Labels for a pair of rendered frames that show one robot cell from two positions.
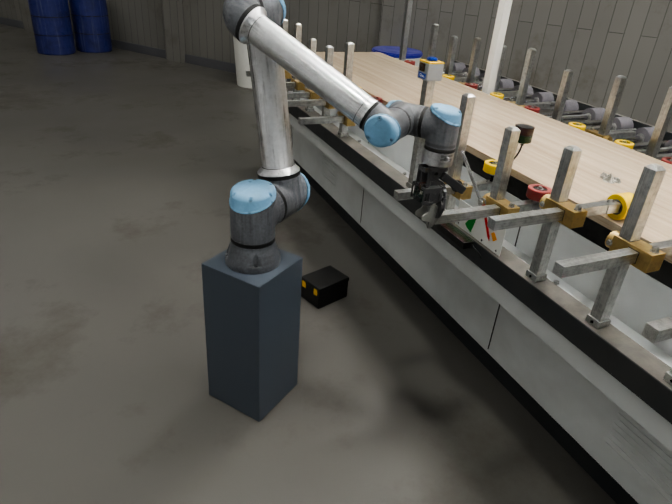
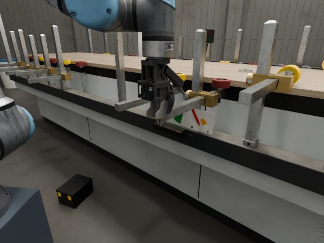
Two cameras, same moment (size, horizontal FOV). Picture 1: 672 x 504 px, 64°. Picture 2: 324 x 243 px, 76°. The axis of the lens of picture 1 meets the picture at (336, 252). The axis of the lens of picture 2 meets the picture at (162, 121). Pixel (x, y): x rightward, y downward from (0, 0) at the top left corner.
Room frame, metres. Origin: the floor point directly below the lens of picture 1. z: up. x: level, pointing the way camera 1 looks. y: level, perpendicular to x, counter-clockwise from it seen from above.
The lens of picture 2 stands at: (0.97, -0.04, 1.08)
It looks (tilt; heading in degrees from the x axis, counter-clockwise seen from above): 22 degrees down; 336
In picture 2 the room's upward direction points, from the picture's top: straight up
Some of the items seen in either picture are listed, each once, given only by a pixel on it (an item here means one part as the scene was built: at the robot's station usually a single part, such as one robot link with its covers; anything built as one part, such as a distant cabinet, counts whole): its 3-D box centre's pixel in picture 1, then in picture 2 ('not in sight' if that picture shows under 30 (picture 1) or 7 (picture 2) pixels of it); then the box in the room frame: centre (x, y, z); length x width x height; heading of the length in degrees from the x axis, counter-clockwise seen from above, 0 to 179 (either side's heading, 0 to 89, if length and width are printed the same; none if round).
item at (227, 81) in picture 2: (536, 202); (220, 90); (1.72, -0.67, 0.85); 0.08 x 0.08 x 0.11
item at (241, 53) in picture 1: (254, 58); (12, 73); (7.05, 1.22, 0.32); 0.53 x 0.53 x 0.65
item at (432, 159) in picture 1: (438, 157); (158, 50); (1.53, -0.28, 1.05); 0.10 x 0.09 x 0.05; 25
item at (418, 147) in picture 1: (420, 136); (119, 68); (2.16, -0.31, 0.93); 0.05 x 0.05 x 0.45; 26
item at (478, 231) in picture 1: (478, 226); (186, 117); (1.72, -0.49, 0.75); 0.26 x 0.01 x 0.10; 26
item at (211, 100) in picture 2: (500, 206); (201, 97); (1.68, -0.54, 0.85); 0.14 x 0.06 x 0.05; 26
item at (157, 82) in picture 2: (431, 183); (156, 79); (1.53, -0.27, 0.97); 0.09 x 0.08 x 0.12; 115
